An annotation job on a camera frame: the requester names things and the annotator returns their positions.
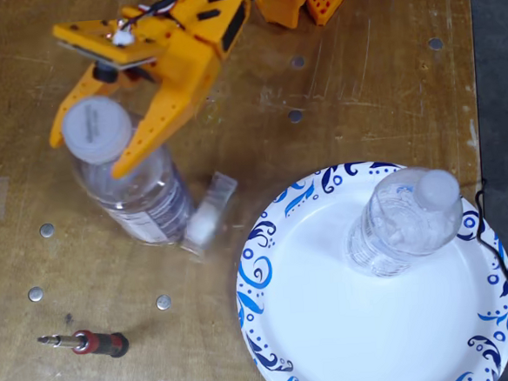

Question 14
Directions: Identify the paper plate with blue print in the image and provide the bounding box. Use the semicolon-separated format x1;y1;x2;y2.
226;150;508;381

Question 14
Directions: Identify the red black screwdriver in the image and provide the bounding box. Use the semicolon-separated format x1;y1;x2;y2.
35;326;131;364

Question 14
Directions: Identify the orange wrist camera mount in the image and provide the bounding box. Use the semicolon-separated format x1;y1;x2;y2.
51;13;174;88

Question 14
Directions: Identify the clear tape dispenser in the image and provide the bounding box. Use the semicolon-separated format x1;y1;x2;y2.
174;169;244;260

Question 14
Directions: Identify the black red white camera cable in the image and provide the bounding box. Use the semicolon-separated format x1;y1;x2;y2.
108;0;210;47

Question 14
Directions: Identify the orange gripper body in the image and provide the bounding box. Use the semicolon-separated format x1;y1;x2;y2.
154;24;227;98

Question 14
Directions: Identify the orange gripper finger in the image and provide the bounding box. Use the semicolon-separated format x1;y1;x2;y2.
104;70;218;180
43;64;126;150

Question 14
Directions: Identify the clear bottle with purple label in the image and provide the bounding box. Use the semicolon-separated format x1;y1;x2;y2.
58;89;198;251

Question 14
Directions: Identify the clear bottle with blue label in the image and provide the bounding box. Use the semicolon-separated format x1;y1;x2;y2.
338;162;468;281

